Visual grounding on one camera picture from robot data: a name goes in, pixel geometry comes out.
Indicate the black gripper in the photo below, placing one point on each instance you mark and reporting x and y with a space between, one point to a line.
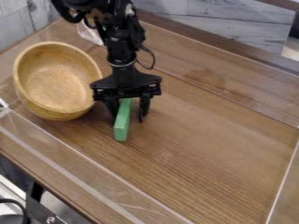
140 85

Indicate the green rectangular block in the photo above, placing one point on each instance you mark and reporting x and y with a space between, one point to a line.
122 120

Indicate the brown wooden bowl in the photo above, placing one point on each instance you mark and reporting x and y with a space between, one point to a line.
52 74

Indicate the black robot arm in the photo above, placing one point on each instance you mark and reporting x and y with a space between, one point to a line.
113 19

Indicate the black table leg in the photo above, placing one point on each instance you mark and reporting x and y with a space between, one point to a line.
36 191

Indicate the clear acrylic corner bracket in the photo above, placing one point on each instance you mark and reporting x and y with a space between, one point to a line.
88 34

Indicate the clear acrylic barrier wall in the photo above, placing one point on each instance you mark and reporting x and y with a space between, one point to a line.
202 161

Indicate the black table clamp mount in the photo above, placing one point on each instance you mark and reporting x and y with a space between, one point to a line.
38 214

